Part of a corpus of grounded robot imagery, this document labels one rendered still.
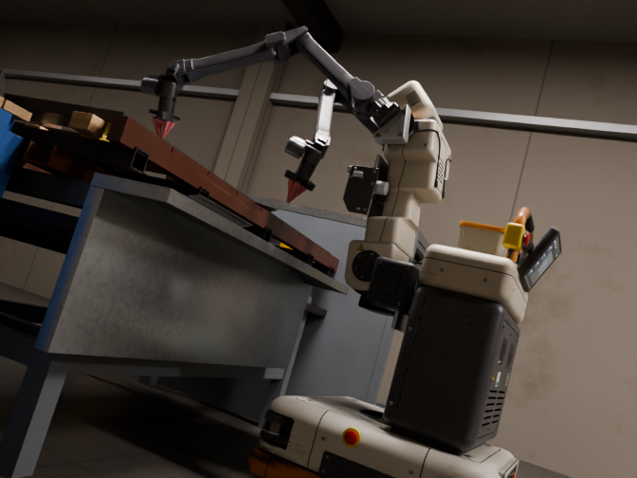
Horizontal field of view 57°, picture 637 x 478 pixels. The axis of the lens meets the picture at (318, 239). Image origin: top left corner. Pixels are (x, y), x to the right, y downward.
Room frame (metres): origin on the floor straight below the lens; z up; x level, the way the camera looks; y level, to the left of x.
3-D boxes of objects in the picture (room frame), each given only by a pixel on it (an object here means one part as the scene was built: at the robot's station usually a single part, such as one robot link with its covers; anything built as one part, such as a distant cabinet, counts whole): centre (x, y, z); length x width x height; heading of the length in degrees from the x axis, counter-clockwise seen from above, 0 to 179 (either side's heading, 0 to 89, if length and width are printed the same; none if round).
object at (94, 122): (1.31, 0.58, 0.79); 0.06 x 0.05 x 0.04; 68
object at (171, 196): (1.79, 0.16, 0.66); 1.30 x 0.20 x 0.03; 158
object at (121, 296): (1.82, 0.23, 0.47); 1.30 x 0.04 x 0.35; 158
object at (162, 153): (2.02, 0.20, 0.80); 1.62 x 0.04 x 0.06; 158
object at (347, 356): (2.90, 0.16, 0.50); 1.30 x 0.04 x 1.01; 68
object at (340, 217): (3.16, 0.06, 1.03); 1.30 x 0.60 x 0.04; 68
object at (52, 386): (1.39, 0.51, 0.34); 0.06 x 0.06 x 0.68; 68
